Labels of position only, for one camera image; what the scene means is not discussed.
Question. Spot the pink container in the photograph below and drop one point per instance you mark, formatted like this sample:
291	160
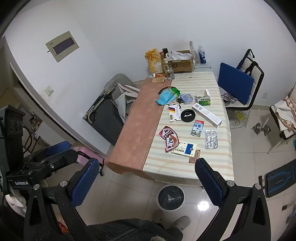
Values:
81	160

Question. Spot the small orange box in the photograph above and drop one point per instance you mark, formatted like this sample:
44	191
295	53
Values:
159	75

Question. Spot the red snack packet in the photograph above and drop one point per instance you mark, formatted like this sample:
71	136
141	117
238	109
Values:
170	139

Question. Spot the small brown card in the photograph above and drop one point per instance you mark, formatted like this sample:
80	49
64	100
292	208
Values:
194	157

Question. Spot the brown paper envelope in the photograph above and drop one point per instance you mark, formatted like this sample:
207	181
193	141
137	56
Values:
158	80

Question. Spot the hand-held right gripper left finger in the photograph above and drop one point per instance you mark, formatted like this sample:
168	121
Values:
85	180

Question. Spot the grey office chair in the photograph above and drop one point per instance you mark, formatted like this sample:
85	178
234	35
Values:
104	118

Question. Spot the beige wall panel box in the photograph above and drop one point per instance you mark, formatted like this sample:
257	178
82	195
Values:
62	46

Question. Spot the metal rings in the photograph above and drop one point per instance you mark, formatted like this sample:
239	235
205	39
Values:
229	97

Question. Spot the white fan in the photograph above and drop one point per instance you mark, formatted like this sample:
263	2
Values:
15	201

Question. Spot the white and blue medicine box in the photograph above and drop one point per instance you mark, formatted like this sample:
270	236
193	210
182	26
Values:
183	149

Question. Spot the silver blister pack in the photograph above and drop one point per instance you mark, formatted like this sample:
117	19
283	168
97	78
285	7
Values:
211	139

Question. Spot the short clear glass bottle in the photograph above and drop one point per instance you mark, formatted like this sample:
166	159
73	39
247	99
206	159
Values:
164	66
170	73

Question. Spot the white cloth bag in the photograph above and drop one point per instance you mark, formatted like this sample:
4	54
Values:
124	97

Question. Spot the blue cartoon tissue pack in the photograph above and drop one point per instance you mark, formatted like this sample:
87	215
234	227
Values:
186	98

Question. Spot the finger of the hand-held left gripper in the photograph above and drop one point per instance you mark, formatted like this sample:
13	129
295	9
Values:
57	161
57	146

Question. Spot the dark grey fleece clothing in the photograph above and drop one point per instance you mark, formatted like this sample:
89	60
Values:
129	231

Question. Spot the white bag with yellow face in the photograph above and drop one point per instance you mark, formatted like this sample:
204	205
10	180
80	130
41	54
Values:
239	118

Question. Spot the black round plastic lid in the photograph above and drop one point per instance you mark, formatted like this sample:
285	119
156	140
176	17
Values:
187	115

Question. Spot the cardboard box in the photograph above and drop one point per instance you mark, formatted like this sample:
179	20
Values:
181	66

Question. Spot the small blue milk carton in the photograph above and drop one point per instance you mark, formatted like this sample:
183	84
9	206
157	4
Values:
197	128

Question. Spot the yellow snack bag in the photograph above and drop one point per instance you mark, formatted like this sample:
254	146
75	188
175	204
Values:
153	60

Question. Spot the black and blue mat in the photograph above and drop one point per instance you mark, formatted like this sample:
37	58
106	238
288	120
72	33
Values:
281	180

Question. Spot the metal dumbbell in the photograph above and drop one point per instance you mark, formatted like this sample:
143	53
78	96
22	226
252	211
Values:
260	129

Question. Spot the grey slipper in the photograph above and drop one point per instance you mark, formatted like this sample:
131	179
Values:
182	223

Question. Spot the brown table cloth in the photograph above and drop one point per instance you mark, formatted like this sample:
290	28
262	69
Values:
136	129

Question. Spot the light blue packet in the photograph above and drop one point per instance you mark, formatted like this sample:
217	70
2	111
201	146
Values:
164	97

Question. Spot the white plastic bag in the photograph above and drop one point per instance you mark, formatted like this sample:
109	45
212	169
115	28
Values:
179	55

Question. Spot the white wall switch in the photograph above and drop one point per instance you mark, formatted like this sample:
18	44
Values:
48	90

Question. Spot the chair with beige cloth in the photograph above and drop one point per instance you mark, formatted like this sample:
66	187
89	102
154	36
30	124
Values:
285	115

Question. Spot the blue label plastic bottle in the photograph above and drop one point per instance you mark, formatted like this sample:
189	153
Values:
202	55

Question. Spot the tall clear glass bottle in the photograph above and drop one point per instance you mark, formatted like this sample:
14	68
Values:
193	54

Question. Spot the grey round trash bin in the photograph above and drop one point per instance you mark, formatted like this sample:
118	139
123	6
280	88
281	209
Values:
170	197

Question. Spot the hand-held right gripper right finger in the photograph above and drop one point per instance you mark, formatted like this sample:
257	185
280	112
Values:
209	183

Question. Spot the white card with flag print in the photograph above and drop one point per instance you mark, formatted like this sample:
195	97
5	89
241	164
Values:
174	113

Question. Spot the green and white medicine box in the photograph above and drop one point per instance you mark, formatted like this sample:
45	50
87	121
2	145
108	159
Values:
203	101

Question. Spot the green packet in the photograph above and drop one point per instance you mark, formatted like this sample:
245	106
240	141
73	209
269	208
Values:
175	91

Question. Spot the long white box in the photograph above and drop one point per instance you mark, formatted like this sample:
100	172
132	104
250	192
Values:
207	115

